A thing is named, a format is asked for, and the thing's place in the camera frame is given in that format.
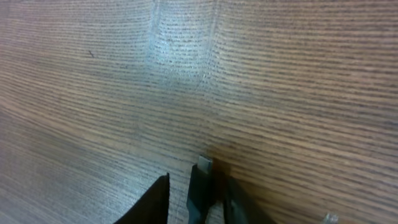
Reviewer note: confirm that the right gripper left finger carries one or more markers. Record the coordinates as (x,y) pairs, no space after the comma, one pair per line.
(152,207)

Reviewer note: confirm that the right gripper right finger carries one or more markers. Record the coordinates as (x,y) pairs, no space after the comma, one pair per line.
(239,207)

